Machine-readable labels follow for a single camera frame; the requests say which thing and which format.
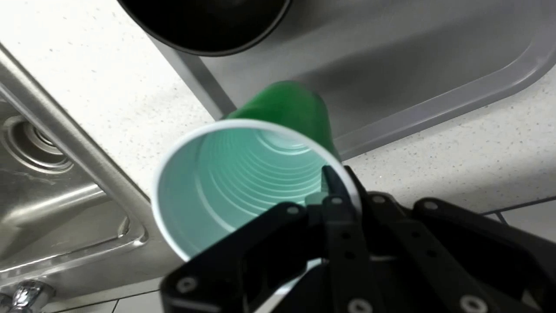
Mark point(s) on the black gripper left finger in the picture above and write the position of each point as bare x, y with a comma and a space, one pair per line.
316, 252

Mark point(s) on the black bowl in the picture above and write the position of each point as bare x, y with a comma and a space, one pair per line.
206, 27

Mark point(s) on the green plastic cup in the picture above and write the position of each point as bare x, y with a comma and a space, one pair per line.
217, 179

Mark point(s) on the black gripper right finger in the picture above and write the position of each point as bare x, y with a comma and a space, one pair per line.
450, 260

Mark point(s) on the grey plastic tray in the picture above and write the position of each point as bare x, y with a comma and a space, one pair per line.
385, 69

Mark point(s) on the stainless steel double sink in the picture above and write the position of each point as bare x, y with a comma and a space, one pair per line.
71, 224

